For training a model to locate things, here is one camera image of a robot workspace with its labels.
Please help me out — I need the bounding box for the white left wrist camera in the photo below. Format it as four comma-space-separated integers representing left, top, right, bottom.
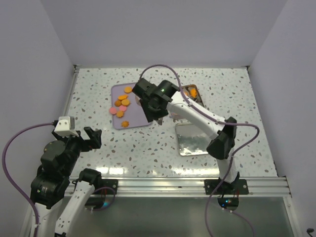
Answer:
54, 116, 79, 137

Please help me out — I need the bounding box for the aluminium front rail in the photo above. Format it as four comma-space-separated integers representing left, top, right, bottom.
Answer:
36, 176, 289, 198

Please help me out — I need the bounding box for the pink round cookie middle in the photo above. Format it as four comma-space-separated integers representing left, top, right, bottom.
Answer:
119, 106, 127, 112

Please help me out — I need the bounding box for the round dotted biscuit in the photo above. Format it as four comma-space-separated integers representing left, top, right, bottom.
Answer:
121, 99, 130, 106
124, 86, 132, 94

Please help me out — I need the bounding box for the pink round cookie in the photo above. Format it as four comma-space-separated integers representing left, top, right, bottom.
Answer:
109, 107, 117, 115
119, 106, 127, 112

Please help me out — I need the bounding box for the swirl cookie left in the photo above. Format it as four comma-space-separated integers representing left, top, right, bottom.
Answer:
114, 100, 122, 107

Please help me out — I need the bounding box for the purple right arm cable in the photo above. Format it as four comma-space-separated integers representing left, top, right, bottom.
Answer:
140, 64, 260, 237

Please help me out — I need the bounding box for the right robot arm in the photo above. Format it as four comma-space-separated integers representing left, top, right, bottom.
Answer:
132, 78, 239, 194

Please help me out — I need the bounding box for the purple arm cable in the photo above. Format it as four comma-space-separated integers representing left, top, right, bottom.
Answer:
1, 122, 56, 237
140, 64, 260, 237

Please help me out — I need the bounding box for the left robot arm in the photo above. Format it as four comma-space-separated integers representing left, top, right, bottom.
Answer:
31, 127, 103, 237

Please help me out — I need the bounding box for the silver tin lid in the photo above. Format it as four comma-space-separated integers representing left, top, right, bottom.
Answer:
175, 123, 210, 156

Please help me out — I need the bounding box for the pink cookie tin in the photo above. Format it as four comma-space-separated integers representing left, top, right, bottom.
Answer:
170, 84, 204, 120

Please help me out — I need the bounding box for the round dotted biscuit top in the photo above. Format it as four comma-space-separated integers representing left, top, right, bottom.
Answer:
124, 86, 132, 94

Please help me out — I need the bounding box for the flower cookie left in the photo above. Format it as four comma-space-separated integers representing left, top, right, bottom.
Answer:
116, 111, 124, 118

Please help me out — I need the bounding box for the lilac plastic tray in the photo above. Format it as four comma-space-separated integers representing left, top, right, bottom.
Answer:
111, 82, 151, 130

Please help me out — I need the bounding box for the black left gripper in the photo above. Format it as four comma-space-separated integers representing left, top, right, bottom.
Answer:
52, 125, 101, 176

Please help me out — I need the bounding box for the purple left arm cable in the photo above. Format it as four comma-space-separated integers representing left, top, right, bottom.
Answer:
1, 122, 56, 237

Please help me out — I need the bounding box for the swirl flower cookie bottom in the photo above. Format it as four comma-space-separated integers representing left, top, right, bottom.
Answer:
121, 121, 129, 128

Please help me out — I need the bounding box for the pink round cookie left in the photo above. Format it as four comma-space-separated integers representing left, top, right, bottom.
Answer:
109, 107, 117, 115

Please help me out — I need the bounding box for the orange fish cookie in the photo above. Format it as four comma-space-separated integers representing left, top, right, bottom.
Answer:
118, 95, 128, 101
190, 88, 198, 98

